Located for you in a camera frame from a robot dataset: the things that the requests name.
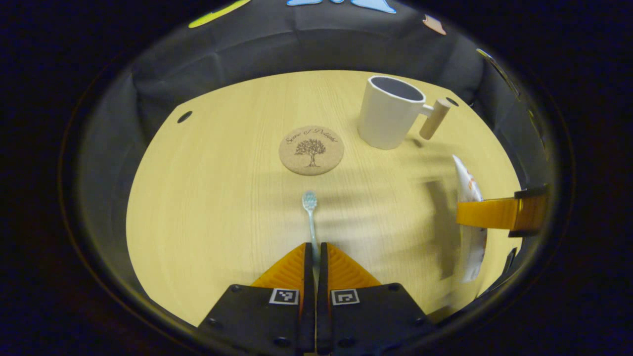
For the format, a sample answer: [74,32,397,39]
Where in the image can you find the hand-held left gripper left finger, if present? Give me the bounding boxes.
[198,242,316,356]

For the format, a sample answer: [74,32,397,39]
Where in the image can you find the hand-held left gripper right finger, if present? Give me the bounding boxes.
[316,242,437,356]

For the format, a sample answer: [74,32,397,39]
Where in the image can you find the white toothpaste tube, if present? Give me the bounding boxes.
[452,154,488,284]

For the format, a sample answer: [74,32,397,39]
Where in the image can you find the pale green toothbrush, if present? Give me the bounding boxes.
[302,191,320,286]

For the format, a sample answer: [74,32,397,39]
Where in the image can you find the white cup with wooden handle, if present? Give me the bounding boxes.
[358,75,452,150]

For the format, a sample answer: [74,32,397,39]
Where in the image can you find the round cork coaster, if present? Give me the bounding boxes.
[278,126,345,176]

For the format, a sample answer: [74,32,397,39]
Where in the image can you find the light wooden desktop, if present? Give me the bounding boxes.
[126,70,522,327]

